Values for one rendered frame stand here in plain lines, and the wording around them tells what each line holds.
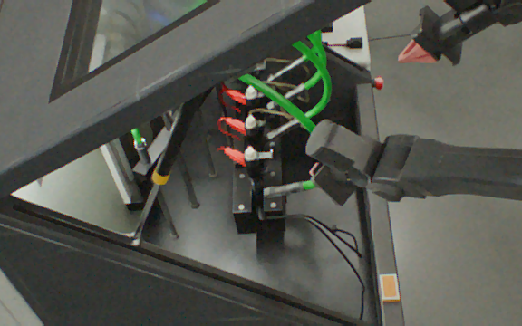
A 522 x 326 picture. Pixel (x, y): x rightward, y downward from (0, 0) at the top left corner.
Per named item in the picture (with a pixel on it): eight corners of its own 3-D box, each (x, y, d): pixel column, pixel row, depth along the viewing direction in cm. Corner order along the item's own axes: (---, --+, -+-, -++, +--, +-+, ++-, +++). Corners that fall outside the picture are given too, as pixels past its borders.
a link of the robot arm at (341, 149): (406, 203, 95) (430, 144, 97) (334, 163, 91) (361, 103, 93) (361, 202, 106) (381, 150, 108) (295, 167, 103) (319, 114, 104)
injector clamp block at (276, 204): (288, 249, 154) (282, 208, 142) (242, 252, 155) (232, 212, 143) (285, 129, 175) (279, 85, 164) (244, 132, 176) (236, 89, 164)
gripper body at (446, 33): (417, 9, 128) (451, -14, 123) (455, 43, 132) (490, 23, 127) (412, 34, 124) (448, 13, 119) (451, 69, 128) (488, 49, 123)
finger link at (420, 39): (383, 32, 134) (424, 5, 127) (410, 54, 137) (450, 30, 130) (378, 57, 130) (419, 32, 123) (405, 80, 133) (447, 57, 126)
